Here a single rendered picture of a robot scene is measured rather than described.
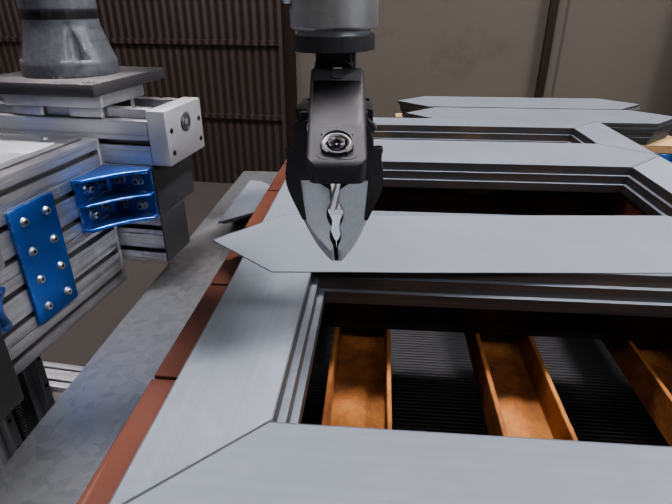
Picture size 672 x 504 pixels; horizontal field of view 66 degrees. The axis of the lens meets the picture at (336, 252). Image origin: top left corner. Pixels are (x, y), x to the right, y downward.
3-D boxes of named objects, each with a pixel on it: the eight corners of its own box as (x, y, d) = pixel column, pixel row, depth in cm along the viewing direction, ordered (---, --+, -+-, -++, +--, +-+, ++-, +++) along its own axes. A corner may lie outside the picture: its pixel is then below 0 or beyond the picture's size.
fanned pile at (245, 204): (301, 183, 147) (300, 169, 145) (275, 240, 112) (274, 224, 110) (258, 182, 148) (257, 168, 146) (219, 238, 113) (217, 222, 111)
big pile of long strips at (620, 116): (628, 116, 176) (633, 98, 173) (691, 146, 140) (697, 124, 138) (395, 112, 182) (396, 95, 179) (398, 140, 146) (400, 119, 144)
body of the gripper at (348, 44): (375, 154, 54) (377, 29, 48) (375, 181, 46) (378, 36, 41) (303, 154, 54) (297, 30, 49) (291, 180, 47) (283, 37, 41)
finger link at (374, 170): (382, 215, 50) (384, 125, 46) (382, 221, 49) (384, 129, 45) (334, 214, 51) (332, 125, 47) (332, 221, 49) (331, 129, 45)
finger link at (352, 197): (367, 240, 56) (368, 158, 52) (367, 266, 51) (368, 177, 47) (339, 240, 57) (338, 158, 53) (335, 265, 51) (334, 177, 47)
